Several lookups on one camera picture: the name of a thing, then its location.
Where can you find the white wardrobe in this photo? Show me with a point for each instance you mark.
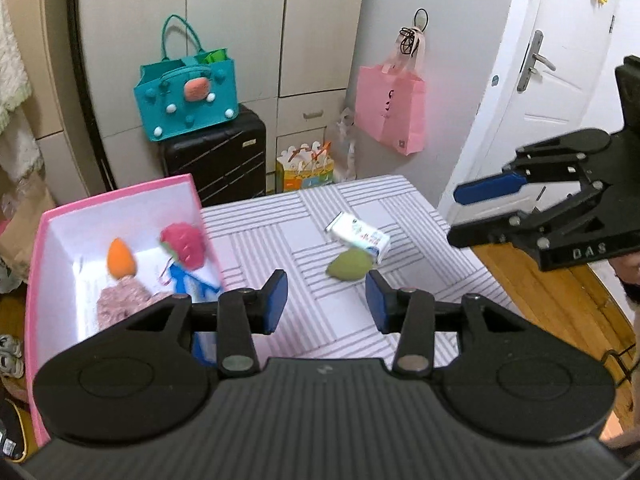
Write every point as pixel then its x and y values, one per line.
pixel 292 63

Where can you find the pink strawberry plush keychain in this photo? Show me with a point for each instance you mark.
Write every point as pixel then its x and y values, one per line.
pixel 185 243

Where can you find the pink floral scrunchie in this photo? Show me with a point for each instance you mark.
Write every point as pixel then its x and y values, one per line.
pixel 127 297

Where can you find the brown paper bag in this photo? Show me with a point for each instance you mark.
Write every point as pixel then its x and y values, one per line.
pixel 30 200

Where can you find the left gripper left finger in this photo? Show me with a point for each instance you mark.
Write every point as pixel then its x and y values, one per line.
pixel 243 313

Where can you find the orange makeup sponge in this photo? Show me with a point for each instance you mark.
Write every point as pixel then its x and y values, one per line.
pixel 120 260

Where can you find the striped table cloth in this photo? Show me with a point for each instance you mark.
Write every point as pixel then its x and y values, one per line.
pixel 326 315

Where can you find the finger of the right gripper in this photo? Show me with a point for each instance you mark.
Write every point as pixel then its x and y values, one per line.
pixel 498 229
pixel 489 188

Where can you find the white door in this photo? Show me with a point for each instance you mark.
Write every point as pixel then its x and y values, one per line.
pixel 548 63

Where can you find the colourful paper gift bag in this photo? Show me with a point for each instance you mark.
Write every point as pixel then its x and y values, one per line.
pixel 307 166

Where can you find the teal felt tote bag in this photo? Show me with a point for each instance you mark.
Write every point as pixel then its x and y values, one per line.
pixel 177 96

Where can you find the blue white box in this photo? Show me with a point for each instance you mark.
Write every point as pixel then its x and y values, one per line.
pixel 200 290

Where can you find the white tissue packet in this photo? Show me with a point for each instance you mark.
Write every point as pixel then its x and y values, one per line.
pixel 355 233

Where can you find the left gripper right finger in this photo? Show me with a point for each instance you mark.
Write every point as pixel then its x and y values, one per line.
pixel 410 313

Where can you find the black suitcase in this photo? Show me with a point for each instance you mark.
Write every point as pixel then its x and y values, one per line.
pixel 227 162

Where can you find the green makeup sponge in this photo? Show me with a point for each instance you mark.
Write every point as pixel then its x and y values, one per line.
pixel 351 265

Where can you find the pink hanging shopping bag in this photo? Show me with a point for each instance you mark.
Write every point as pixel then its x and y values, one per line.
pixel 391 96

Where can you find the pink storage box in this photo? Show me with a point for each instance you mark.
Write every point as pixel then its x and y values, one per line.
pixel 68 269

